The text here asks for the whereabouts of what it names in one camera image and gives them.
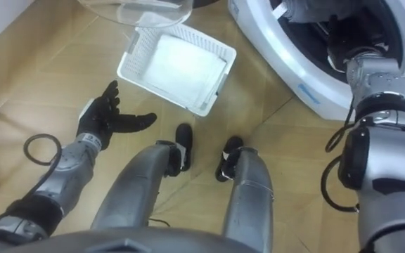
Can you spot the robot body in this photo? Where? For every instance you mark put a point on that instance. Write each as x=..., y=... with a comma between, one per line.
x=125, y=242

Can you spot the grey garment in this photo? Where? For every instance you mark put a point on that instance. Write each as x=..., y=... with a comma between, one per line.
x=315, y=10

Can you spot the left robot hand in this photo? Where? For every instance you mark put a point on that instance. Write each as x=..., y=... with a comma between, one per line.
x=98, y=116

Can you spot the white laundry basket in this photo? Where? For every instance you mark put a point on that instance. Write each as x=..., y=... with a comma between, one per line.
x=142, y=52

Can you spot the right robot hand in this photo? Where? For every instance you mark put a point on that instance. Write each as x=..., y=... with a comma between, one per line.
x=346, y=42

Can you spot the white folded cloth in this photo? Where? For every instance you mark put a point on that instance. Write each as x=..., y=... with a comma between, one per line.
x=185, y=70

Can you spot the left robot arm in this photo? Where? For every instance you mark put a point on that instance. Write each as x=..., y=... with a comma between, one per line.
x=60, y=179

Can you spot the clear washing machine door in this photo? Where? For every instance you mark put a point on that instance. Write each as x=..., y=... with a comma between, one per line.
x=142, y=12

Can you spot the white washing machine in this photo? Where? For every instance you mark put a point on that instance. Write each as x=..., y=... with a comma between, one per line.
x=294, y=59

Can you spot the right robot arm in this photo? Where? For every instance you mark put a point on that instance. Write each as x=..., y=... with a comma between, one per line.
x=385, y=151

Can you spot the robot legs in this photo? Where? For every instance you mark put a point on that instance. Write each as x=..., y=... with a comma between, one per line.
x=135, y=189

